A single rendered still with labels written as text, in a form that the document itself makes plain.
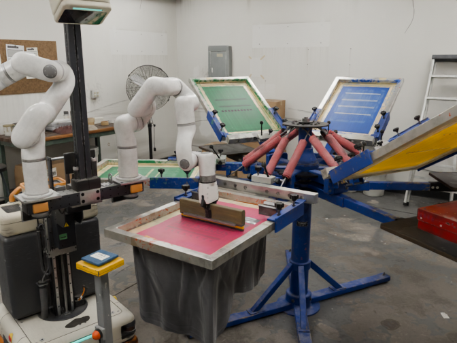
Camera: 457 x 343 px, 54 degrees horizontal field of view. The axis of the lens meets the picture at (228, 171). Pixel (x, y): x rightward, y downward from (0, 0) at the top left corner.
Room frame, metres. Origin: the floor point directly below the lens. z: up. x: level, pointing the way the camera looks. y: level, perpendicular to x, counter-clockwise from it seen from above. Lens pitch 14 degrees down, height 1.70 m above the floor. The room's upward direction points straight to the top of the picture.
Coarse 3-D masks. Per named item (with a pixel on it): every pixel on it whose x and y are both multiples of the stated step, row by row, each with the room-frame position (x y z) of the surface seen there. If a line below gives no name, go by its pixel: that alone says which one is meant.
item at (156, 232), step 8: (176, 216) 2.09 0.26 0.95; (160, 224) 1.99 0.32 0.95; (168, 224) 1.99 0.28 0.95; (144, 232) 1.89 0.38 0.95; (152, 232) 1.89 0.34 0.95; (160, 232) 1.89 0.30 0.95; (168, 232) 1.89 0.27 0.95; (160, 240) 1.79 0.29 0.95; (168, 240) 1.79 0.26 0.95; (176, 240) 1.79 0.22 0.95
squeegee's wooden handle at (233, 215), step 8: (184, 200) 2.06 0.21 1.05; (192, 200) 2.05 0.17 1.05; (184, 208) 2.06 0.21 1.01; (192, 208) 2.04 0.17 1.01; (200, 208) 2.01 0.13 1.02; (216, 208) 1.96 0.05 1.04; (224, 208) 1.94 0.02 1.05; (232, 208) 1.92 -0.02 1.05; (216, 216) 1.96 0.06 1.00; (224, 216) 1.94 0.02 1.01; (232, 216) 1.91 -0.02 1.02; (240, 216) 1.89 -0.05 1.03; (240, 224) 1.89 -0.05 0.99
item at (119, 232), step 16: (224, 192) 2.39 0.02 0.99; (160, 208) 2.11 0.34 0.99; (176, 208) 2.18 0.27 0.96; (128, 224) 1.90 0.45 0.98; (272, 224) 1.90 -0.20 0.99; (128, 240) 1.75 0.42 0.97; (144, 240) 1.70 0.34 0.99; (240, 240) 1.70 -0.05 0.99; (256, 240) 1.78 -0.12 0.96; (176, 256) 1.61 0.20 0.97; (192, 256) 1.56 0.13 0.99; (208, 256) 1.55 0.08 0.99; (224, 256) 1.58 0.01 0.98
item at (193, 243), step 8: (240, 208) 2.22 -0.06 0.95; (248, 208) 2.22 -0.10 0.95; (248, 216) 2.09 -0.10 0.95; (256, 216) 2.09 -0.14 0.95; (264, 216) 2.09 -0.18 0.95; (248, 224) 1.99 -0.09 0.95; (256, 224) 1.99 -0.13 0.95; (240, 232) 1.89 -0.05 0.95; (184, 240) 1.79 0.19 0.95; (192, 240) 1.79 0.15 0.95; (200, 240) 1.79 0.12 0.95; (224, 240) 1.79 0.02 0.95; (232, 240) 1.79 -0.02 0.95; (192, 248) 1.71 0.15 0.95; (200, 248) 1.71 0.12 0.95; (208, 248) 1.71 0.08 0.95; (216, 248) 1.71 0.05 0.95
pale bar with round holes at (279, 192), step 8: (216, 176) 2.54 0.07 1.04; (224, 184) 2.48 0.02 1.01; (232, 184) 2.44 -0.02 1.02; (240, 184) 2.41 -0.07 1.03; (248, 184) 2.38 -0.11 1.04; (256, 184) 2.36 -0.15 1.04; (264, 184) 2.36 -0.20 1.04; (248, 192) 2.38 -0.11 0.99; (256, 192) 2.35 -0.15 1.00; (264, 192) 2.33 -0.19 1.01; (272, 192) 2.30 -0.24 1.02; (280, 192) 2.27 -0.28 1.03; (288, 192) 2.25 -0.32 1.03; (296, 192) 2.22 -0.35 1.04; (304, 192) 2.22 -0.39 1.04; (312, 192) 2.22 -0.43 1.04; (296, 200) 2.22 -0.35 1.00; (312, 200) 2.17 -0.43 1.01
